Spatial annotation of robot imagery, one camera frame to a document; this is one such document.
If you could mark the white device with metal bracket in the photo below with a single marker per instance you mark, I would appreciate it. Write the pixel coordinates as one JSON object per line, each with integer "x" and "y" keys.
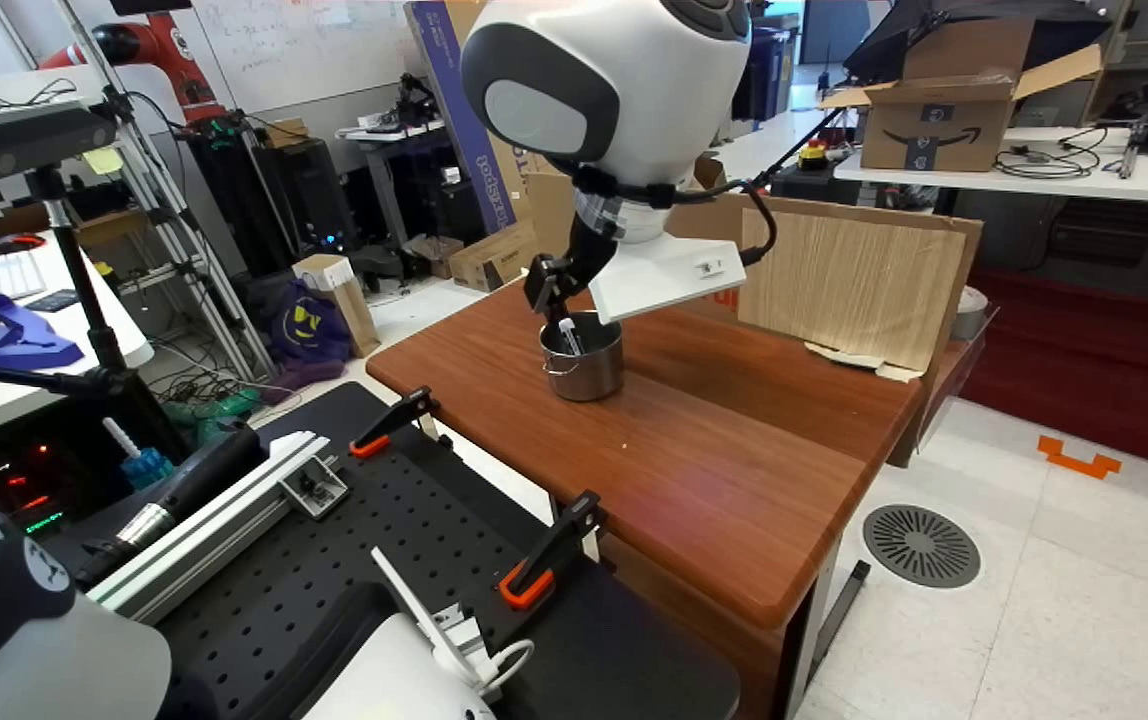
{"x": 393, "y": 675}

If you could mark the round grey floor drain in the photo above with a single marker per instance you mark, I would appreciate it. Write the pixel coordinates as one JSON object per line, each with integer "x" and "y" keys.
{"x": 921, "y": 545}

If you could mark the orange floor marker bracket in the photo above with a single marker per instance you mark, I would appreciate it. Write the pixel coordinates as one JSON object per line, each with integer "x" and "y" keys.
{"x": 1078, "y": 463}

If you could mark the black orange bar clamp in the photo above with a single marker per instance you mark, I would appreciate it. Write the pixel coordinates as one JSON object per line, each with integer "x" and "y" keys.
{"x": 545, "y": 554}
{"x": 393, "y": 427}

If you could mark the purple bag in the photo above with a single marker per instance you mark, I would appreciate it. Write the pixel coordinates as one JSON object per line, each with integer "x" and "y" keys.
{"x": 307, "y": 330}

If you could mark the black control box with LEDs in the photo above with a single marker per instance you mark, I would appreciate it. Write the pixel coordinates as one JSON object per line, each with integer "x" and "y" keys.
{"x": 26, "y": 482}

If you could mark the black metal bar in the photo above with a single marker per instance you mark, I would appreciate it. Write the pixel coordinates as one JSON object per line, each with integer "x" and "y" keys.
{"x": 837, "y": 613}

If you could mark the black perforated breadboard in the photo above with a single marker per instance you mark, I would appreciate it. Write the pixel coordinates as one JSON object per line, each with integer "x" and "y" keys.
{"x": 332, "y": 575}

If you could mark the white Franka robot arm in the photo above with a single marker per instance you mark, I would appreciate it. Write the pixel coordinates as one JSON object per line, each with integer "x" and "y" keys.
{"x": 627, "y": 82}

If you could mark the flat cardboard box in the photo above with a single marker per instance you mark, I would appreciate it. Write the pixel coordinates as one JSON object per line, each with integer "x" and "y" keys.
{"x": 493, "y": 256}

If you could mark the red carpet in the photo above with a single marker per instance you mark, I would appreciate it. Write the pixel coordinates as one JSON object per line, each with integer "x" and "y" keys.
{"x": 1093, "y": 365}

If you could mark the white wrist camera mount plate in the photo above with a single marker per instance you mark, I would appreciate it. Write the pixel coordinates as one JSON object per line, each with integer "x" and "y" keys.
{"x": 666, "y": 276}

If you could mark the silver aluminium extrusion rail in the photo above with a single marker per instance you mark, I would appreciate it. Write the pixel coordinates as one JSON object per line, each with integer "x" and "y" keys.
{"x": 225, "y": 522}

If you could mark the black camera tripod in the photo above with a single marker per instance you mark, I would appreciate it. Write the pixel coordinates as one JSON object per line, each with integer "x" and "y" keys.
{"x": 95, "y": 314}

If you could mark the open Amazon cardboard box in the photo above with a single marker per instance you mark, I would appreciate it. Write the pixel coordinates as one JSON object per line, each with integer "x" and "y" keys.
{"x": 945, "y": 128}

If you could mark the small tan cardboard box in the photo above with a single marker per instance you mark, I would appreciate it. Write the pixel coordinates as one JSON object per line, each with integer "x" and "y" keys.
{"x": 336, "y": 296}

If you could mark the red machine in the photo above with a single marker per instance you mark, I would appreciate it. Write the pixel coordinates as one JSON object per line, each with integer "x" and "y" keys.
{"x": 175, "y": 63}

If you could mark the brown cardboard backdrop sheet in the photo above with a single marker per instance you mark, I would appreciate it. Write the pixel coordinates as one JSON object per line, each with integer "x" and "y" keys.
{"x": 545, "y": 201}

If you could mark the black stereo camera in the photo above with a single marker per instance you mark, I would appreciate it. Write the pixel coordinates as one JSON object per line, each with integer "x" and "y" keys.
{"x": 12, "y": 141}

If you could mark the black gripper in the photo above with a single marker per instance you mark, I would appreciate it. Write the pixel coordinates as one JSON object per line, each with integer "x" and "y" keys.
{"x": 583, "y": 263}

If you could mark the silver metal rack frame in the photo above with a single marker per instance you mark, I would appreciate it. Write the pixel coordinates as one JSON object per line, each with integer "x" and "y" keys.
{"x": 185, "y": 253}

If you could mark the beige masking tape strip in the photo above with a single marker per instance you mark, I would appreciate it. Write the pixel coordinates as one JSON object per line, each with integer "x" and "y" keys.
{"x": 868, "y": 363}

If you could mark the silver metal pot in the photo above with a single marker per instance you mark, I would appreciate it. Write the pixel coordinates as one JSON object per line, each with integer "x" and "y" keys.
{"x": 586, "y": 379}

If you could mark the light wood grain panel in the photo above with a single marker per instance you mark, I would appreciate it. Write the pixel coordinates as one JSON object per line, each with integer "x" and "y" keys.
{"x": 867, "y": 284}

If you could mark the tall cardboard box purple edge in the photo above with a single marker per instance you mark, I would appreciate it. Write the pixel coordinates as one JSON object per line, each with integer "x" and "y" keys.
{"x": 483, "y": 176}

